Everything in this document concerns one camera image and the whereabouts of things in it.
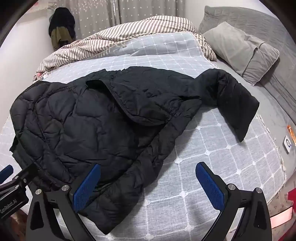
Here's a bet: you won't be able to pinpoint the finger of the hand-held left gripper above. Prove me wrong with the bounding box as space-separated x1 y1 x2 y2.
11 164 39 189
0 165 14 184

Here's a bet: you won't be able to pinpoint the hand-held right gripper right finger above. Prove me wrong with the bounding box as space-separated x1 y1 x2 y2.
195 162 271 241

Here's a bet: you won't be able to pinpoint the grey mattress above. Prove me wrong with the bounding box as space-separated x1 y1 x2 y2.
216 57 296 210

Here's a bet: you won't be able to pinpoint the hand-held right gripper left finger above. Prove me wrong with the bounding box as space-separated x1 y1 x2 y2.
26 163 102 241

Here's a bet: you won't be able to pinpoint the brown striped duvet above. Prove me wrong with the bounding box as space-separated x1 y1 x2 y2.
32 15 218 82

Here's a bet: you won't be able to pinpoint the black quilted puffer jacket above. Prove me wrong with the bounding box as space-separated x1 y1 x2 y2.
10 66 260 235

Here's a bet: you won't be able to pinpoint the grey pillow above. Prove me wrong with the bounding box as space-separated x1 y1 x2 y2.
202 22 280 87

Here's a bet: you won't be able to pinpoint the red plastic object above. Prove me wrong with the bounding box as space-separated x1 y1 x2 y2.
269 192 296 229

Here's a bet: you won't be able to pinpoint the white mattress label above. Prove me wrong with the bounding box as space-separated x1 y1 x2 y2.
284 136 292 154

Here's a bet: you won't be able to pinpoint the dark hanging clothes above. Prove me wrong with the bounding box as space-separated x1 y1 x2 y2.
48 7 76 50

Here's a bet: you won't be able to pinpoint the grey star-print curtain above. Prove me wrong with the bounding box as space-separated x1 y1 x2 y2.
55 0 210 40

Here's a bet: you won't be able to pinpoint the grey checked bedspread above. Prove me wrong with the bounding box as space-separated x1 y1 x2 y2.
0 31 287 241

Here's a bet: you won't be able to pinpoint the orange mattress tag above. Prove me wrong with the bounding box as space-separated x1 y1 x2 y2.
287 125 296 147

